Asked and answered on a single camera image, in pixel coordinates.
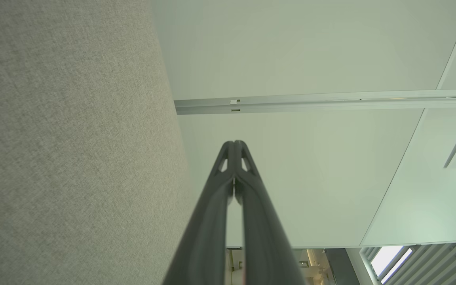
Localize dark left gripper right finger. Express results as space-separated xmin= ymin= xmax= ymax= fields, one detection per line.
xmin=234 ymin=140 xmax=306 ymax=285

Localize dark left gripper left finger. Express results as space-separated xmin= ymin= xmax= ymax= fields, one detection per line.
xmin=162 ymin=140 xmax=236 ymax=285

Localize grey window slats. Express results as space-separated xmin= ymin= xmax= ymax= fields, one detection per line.
xmin=359 ymin=237 xmax=456 ymax=285

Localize grey metal wall post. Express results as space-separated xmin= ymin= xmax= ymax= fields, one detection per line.
xmin=174 ymin=89 xmax=456 ymax=116

